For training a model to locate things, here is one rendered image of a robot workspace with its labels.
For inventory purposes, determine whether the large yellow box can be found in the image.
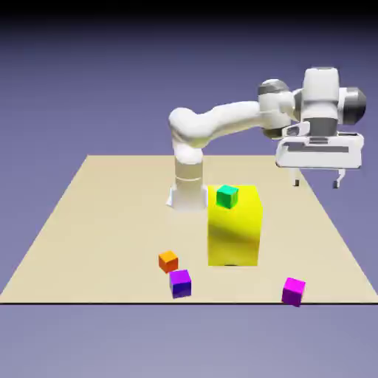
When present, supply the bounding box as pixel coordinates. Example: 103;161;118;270
207;185;264;267

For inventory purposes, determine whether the small purple cube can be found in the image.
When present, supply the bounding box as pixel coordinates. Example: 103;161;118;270
168;269;192;300

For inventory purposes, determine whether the small orange cube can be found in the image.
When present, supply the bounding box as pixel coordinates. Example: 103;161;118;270
158;250;179;274

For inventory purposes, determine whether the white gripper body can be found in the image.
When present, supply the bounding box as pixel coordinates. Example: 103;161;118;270
275;132;365;170

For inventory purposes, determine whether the small magenta cube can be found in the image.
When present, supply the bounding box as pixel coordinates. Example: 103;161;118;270
281;277;307;308

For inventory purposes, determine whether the small green cube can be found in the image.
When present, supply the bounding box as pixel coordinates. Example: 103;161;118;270
216;185;239;210

